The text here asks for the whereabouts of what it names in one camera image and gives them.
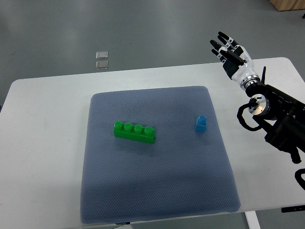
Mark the small blue block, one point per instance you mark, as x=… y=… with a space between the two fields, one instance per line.
x=201 y=124

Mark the black label under table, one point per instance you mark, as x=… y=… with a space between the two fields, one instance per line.
x=123 y=223

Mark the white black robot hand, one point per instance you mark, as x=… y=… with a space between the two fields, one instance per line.
x=237 y=63

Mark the black table control panel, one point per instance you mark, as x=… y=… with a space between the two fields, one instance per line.
x=293 y=209

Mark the blue-grey fabric mat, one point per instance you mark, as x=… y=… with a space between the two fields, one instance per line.
x=183 y=173

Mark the upper metal floor plate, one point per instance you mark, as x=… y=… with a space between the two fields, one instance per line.
x=101 y=55

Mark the wooden box corner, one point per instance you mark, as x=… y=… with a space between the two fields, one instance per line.
x=287 y=5

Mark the long green block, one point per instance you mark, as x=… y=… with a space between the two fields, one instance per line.
x=134 y=132

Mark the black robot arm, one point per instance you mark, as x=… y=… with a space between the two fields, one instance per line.
x=280 y=115

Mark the white table leg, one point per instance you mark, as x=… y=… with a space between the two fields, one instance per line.
x=252 y=220

